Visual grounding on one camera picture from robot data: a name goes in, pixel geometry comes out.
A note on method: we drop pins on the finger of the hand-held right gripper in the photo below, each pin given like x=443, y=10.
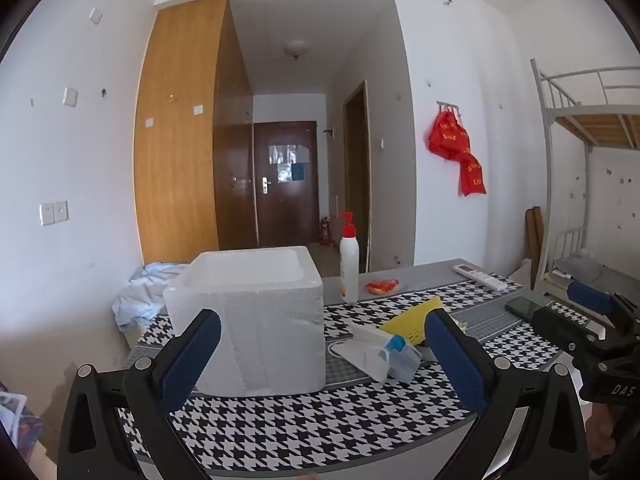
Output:
x=565, y=330
x=590, y=296

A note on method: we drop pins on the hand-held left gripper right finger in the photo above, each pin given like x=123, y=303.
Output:
x=457, y=360

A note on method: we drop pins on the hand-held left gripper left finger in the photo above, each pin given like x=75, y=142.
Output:
x=192, y=355

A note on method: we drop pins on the yellow cloth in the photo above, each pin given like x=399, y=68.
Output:
x=410, y=320

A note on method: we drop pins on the white foam box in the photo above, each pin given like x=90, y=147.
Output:
x=260, y=320

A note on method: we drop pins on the white face mask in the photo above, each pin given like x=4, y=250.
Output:
x=362, y=347

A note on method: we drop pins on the person's right hand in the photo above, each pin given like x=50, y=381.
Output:
x=602, y=435

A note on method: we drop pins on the grey folded cloth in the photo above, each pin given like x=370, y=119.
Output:
x=577, y=269

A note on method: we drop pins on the black phone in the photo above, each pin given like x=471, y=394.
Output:
x=522, y=306

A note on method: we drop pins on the brown wooden boards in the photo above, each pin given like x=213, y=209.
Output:
x=534, y=240

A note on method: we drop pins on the light blue cloth pile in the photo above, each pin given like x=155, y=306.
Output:
x=145, y=285

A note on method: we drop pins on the white remote control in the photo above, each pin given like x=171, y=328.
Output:
x=480, y=276

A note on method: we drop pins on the orange snack packet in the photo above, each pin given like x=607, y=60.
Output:
x=381, y=287

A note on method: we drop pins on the houndstooth tablecloth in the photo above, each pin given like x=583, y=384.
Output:
x=310, y=420

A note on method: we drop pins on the white lotion bottle red pump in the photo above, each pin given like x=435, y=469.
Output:
x=349, y=270

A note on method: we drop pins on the dark brown door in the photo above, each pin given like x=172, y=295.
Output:
x=287, y=210

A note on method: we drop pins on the grey metal bunk bed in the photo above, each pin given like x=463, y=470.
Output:
x=547, y=125

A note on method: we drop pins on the red fire extinguisher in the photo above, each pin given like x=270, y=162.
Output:
x=326, y=232

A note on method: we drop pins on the colourful printed paper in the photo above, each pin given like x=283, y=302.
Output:
x=17, y=420

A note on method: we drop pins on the wooden wardrobe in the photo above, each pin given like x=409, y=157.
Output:
x=175, y=160

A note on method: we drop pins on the blue paper notice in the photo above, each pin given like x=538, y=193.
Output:
x=298, y=170

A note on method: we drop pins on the red hanging bag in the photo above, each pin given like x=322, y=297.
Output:
x=450, y=135

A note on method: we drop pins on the grey paper notice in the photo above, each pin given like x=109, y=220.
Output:
x=282, y=154

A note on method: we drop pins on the ceiling lamp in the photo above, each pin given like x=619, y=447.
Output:
x=298, y=49

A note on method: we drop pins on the white double wall socket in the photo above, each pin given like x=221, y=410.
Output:
x=54, y=212

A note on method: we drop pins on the brown doorway frame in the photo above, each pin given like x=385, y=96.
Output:
x=367, y=175

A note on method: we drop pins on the wall hook rack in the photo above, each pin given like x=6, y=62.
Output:
x=447, y=105

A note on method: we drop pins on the white wall switch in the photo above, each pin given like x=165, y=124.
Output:
x=70, y=97

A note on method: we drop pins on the small white wall plate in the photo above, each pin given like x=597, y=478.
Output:
x=96, y=16

